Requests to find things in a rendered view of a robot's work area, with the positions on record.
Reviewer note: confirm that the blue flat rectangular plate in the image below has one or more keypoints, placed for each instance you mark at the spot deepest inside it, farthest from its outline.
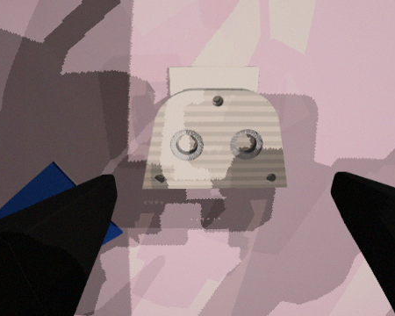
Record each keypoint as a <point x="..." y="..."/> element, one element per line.
<point x="51" y="181"/>

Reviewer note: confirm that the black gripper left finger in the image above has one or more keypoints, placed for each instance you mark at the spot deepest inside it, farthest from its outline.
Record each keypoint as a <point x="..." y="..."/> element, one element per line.
<point x="47" y="250"/>

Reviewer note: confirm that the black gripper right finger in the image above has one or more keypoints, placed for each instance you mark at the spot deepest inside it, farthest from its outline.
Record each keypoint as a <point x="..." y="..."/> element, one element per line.
<point x="368" y="209"/>

